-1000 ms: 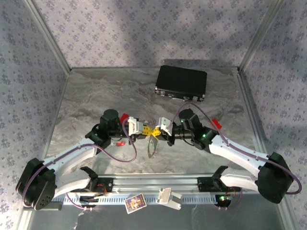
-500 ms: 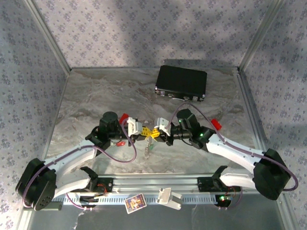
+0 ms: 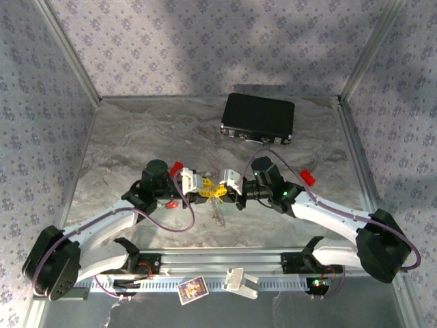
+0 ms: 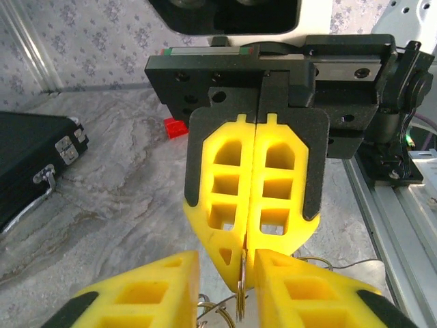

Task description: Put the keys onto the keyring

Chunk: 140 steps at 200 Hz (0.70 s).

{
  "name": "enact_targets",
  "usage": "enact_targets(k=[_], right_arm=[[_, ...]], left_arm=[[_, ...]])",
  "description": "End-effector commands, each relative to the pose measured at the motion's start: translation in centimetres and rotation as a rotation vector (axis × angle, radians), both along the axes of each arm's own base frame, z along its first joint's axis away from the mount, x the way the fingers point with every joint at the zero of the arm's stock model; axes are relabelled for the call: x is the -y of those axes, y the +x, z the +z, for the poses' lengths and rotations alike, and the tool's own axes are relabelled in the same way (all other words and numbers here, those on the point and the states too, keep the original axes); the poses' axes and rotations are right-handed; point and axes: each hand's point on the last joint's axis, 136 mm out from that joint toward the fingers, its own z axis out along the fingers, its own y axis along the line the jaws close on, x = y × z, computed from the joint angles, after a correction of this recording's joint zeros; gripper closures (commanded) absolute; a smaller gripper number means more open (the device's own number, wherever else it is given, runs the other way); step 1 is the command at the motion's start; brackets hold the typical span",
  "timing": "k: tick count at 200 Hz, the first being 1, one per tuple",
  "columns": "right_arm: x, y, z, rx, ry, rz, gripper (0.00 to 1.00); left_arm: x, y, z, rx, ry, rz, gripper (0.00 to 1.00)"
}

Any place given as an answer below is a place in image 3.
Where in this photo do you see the aluminium frame post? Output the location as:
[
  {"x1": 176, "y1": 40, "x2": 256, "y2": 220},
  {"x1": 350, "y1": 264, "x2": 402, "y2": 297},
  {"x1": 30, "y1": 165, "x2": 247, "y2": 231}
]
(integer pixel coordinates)
[
  {"x1": 339, "y1": 0, "x2": 409, "y2": 102},
  {"x1": 33, "y1": 0, "x2": 103, "y2": 103}
]

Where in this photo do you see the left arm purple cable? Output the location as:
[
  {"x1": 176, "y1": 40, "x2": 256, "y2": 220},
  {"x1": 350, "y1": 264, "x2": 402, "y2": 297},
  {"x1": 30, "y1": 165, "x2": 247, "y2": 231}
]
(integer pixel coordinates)
[{"x1": 31, "y1": 170, "x2": 196, "y2": 299}]

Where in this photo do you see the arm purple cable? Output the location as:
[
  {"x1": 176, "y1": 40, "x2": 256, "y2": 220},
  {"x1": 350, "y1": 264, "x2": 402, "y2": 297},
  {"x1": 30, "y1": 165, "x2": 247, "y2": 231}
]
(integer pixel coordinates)
[
  {"x1": 31, "y1": 170, "x2": 196, "y2": 299},
  {"x1": 238, "y1": 147, "x2": 423, "y2": 273}
]

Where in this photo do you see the slotted grey cable duct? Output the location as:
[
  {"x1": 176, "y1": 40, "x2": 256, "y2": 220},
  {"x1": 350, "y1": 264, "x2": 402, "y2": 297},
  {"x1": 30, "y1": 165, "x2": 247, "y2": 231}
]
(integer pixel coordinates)
[{"x1": 89, "y1": 275, "x2": 312, "y2": 295}]

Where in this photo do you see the colourful playing card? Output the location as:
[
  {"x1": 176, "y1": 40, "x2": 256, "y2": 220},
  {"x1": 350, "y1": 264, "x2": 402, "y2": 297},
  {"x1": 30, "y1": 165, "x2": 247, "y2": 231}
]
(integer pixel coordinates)
[{"x1": 177, "y1": 275, "x2": 209, "y2": 306}]

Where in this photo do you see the white plastic bracket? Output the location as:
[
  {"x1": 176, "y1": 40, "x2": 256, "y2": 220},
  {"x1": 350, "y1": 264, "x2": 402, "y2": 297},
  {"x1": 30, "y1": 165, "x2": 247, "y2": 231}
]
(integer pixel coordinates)
[{"x1": 221, "y1": 267, "x2": 260, "y2": 301}]

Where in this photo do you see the aluminium side rail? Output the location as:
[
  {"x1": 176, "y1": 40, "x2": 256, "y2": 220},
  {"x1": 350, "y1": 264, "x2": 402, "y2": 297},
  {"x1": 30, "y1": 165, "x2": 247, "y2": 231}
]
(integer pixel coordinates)
[{"x1": 336, "y1": 96, "x2": 382, "y2": 213}]

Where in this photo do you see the silver metal keychain with rings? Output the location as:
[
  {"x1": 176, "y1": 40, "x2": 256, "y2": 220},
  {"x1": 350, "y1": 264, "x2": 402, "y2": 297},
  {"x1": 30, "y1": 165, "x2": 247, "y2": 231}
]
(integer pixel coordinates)
[{"x1": 208, "y1": 197, "x2": 228, "y2": 229}]

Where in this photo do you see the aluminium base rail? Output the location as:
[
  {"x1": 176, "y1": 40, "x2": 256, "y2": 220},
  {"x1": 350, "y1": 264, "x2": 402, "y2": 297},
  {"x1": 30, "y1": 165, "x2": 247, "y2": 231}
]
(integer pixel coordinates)
[{"x1": 78, "y1": 247, "x2": 409, "y2": 278}]

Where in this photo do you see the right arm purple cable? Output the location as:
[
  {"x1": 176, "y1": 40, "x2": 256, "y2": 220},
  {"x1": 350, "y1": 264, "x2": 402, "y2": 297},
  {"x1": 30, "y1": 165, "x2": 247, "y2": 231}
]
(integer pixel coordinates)
[{"x1": 238, "y1": 147, "x2": 423, "y2": 273}]

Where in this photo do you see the small circuit board with LEDs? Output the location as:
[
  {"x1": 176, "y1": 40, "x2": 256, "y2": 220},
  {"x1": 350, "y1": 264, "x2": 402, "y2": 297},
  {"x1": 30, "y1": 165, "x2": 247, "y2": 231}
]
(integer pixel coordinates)
[{"x1": 306, "y1": 277, "x2": 331, "y2": 295}]

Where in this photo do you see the black case with metal clasps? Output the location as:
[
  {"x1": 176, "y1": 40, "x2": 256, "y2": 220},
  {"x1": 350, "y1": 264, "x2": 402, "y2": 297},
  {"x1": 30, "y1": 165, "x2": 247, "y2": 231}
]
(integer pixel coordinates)
[{"x1": 220, "y1": 92, "x2": 296, "y2": 147}]

